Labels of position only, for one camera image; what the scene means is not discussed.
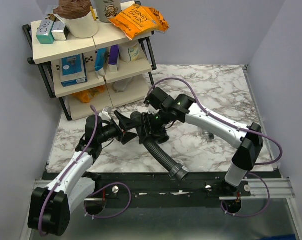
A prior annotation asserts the silver white box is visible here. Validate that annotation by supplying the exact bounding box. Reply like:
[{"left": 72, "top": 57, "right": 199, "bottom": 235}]
[{"left": 51, "top": 21, "right": 69, "bottom": 41}]

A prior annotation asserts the grey tee pipe fitting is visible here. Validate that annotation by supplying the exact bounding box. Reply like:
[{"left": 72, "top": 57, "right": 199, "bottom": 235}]
[{"left": 130, "top": 111, "right": 169, "bottom": 145}]

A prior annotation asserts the blue razor box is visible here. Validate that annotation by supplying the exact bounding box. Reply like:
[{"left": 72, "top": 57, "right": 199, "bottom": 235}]
[{"left": 60, "top": 54, "right": 87, "bottom": 87}]

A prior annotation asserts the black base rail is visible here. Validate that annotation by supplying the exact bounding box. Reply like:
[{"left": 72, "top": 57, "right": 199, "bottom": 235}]
[{"left": 84, "top": 172, "right": 251, "bottom": 210}]

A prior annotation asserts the orange snack bag lower shelf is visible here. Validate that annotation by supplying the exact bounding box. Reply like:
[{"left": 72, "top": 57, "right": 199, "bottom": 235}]
[{"left": 71, "top": 85, "right": 105, "bottom": 104}]

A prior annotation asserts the orange honey dijon chip bag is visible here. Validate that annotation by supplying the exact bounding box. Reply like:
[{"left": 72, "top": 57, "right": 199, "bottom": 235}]
[{"left": 109, "top": 3, "right": 169, "bottom": 40}]

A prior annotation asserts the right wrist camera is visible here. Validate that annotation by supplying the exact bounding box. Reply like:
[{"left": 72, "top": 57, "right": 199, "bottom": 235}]
[{"left": 145, "top": 103, "right": 158, "bottom": 115}]

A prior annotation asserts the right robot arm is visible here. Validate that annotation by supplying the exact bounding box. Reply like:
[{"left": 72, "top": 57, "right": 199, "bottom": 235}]
[{"left": 145, "top": 87, "right": 263, "bottom": 196}]

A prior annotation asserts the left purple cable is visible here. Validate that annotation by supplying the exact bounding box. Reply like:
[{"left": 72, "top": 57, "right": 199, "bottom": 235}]
[{"left": 37, "top": 104, "right": 132, "bottom": 237}]

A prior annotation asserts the black corrugated hose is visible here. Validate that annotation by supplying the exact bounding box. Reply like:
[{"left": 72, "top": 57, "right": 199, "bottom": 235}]
[{"left": 143, "top": 136, "right": 188, "bottom": 181}]

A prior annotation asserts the blue white tube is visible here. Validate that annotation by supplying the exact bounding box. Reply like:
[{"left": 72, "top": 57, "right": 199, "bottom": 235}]
[{"left": 94, "top": 48, "right": 106, "bottom": 77}]

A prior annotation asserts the white yellow cup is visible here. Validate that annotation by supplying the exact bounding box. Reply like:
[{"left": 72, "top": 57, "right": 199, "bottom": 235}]
[{"left": 118, "top": 40, "right": 140, "bottom": 63}]

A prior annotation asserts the grey white item lower shelf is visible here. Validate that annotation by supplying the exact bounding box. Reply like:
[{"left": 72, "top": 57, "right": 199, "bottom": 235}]
[{"left": 112, "top": 77, "right": 133, "bottom": 93}]

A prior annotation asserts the teal white box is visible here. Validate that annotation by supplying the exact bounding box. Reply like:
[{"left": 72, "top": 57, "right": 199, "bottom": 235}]
[{"left": 36, "top": 19, "right": 54, "bottom": 45}]

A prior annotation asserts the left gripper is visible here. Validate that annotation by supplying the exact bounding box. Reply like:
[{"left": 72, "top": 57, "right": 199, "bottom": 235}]
[{"left": 97, "top": 110, "right": 140, "bottom": 145}]

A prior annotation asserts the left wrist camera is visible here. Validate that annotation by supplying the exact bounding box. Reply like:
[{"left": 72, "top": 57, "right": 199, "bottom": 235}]
[{"left": 99, "top": 106, "right": 112, "bottom": 122}]

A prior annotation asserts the white skull cup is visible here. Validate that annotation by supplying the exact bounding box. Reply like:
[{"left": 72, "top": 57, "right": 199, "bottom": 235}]
[{"left": 93, "top": 0, "right": 121, "bottom": 23}]

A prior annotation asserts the purple white tube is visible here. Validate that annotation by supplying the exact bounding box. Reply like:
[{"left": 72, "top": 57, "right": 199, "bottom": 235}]
[{"left": 108, "top": 45, "right": 119, "bottom": 73}]

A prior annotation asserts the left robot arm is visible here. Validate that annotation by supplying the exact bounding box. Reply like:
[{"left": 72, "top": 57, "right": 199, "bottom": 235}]
[{"left": 27, "top": 112, "right": 137, "bottom": 237}]

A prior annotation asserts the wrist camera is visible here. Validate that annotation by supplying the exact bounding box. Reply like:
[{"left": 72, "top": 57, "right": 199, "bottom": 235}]
[
  {"left": 99, "top": 106, "right": 112, "bottom": 122},
  {"left": 145, "top": 103, "right": 158, "bottom": 115}
]

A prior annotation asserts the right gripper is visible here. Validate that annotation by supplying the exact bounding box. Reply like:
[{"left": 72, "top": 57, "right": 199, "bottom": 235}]
[{"left": 139, "top": 108, "right": 170, "bottom": 145}]

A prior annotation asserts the beige black shelf rack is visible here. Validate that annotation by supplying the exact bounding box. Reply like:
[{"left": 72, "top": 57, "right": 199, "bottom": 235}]
[{"left": 22, "top": 20, "right": 156, "bottom": 121}]

